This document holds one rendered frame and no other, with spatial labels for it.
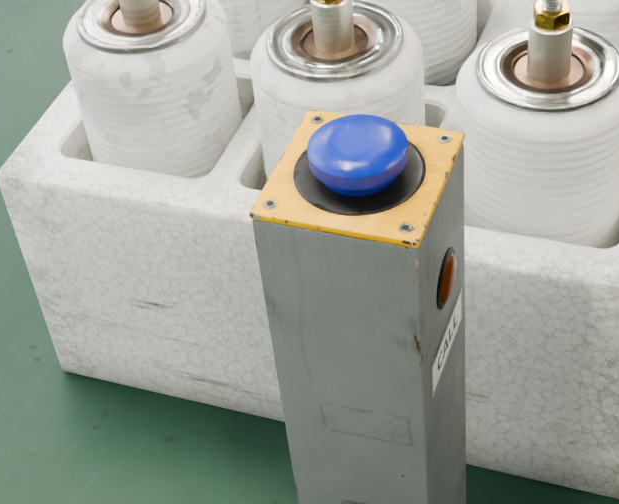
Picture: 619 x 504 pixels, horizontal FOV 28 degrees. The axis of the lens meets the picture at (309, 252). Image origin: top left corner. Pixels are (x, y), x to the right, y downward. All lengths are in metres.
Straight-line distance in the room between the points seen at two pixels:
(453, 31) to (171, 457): 0.32
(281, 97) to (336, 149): 0.18
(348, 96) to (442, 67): 0.14
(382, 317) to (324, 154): 0.07
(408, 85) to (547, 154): 0.09
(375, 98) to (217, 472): 0.27
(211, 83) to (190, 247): 0.10
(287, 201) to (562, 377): 0.26
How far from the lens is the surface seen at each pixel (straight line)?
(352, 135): 0.50
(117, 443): 0.84
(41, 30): 1.23
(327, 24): 0.68
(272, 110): 0.69
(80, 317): 0.83
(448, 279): 0.53
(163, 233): 0.73
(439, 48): 0.79
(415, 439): 0.57
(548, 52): 0.65
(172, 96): 0.72
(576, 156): 0.65
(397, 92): 0.68
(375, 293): 0.50
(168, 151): 0.74
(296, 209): 0.49
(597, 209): 0.68
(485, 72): 0.66
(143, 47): 0.71
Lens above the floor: 0.64
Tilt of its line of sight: 43 degrees down
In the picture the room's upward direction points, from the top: 7 degrees counter-clockwise
